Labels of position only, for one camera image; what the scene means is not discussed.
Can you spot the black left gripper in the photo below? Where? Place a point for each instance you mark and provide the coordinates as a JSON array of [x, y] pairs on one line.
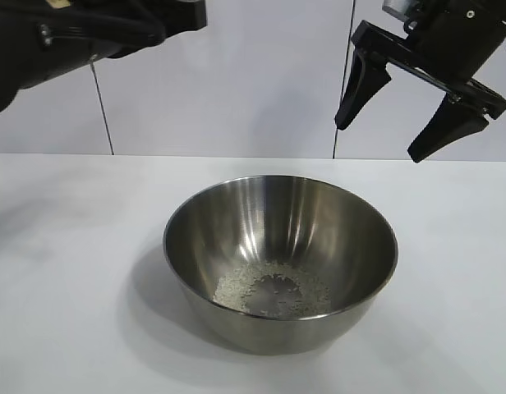
[[19, 53]]

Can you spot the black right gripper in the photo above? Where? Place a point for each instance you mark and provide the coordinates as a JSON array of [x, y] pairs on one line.
[[454, 41]]

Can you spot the stainless steel mixing bowl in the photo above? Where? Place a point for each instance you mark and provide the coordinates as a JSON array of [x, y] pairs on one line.
[[277, 230]]

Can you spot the white rice grains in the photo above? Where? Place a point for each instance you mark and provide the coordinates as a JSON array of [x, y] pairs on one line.
[[236, 287]]

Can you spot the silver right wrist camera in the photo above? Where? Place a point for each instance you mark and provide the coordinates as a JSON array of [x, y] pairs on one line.
[[396, 5]]

